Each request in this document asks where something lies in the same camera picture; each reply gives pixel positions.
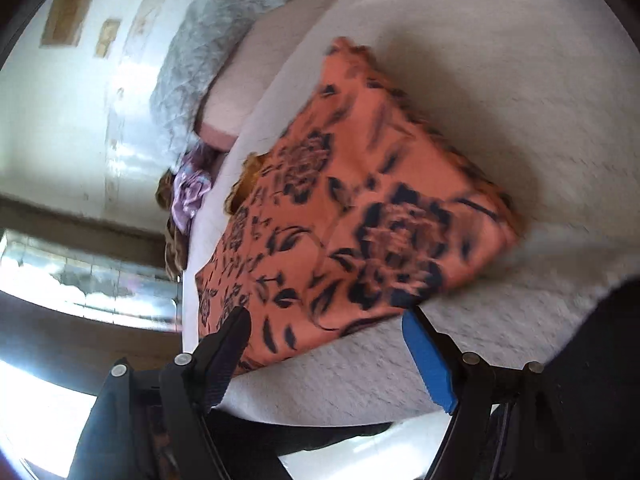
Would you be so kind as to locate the stained glass window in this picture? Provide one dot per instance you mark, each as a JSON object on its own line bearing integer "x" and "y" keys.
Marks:
{"x": 80, "y": 280}

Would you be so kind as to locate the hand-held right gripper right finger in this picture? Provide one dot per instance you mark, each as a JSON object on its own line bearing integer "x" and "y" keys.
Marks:
{"x": 430, "y": 360}

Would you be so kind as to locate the pink bolster pillow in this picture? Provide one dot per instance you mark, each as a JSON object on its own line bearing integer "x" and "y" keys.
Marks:
{"x": 235, "y": 105}

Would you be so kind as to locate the person's dark clothing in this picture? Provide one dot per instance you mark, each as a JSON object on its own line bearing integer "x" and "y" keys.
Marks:
{"x": 600, "y": 340}

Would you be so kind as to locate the brown fuzzy cloth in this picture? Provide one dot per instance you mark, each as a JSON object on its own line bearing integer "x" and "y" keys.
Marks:
{"x": 175, "y": 250}

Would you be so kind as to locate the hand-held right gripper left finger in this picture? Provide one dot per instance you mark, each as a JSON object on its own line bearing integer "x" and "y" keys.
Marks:
{"x": 225, "y": 355}

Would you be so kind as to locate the small beige wall switch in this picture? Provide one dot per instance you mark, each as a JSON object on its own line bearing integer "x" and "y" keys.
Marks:
{"x": 108, "y": 36}

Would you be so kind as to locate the orange floral blouse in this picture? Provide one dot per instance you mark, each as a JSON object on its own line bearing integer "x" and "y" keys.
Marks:
{"x": 360, "y": 200}

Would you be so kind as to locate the purple floral cloth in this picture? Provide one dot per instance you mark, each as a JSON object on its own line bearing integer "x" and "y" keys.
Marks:
{"x": 189, "y": 192}

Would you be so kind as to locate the large beige wall switch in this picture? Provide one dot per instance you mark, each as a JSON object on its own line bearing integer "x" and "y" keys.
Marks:
{"x": 70, "y": 10}

